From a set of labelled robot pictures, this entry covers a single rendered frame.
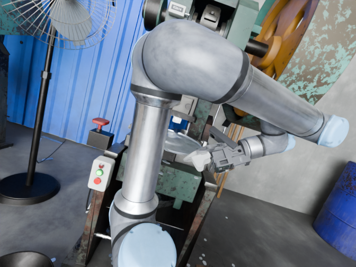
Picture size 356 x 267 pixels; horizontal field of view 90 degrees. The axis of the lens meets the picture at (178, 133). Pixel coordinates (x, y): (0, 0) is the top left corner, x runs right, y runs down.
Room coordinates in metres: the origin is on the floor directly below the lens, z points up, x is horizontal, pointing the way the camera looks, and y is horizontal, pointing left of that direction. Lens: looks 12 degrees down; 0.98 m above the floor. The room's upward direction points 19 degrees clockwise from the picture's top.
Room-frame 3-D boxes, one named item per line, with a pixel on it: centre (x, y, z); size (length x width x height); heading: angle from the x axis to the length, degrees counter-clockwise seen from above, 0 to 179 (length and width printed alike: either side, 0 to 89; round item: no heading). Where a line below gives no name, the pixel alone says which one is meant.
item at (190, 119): (1.03, 0.03, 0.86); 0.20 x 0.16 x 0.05; 93
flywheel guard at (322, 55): (1.15, -0.30, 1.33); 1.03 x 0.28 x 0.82; 3
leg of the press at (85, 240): (1.15, 0.30, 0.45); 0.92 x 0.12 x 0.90; 3
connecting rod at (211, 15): (1.03, 0.03, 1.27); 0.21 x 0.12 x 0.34; 3
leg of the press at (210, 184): (1.18, -0.23, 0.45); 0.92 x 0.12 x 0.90; 3
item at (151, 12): (1.03, 0.28, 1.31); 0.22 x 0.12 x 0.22; 3
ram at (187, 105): (0.99, 0.03, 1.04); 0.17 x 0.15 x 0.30; 3
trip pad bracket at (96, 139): (0.78, 0.33, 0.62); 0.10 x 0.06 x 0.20; 93
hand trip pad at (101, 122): (0.78, 0.35, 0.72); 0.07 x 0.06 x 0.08; 3
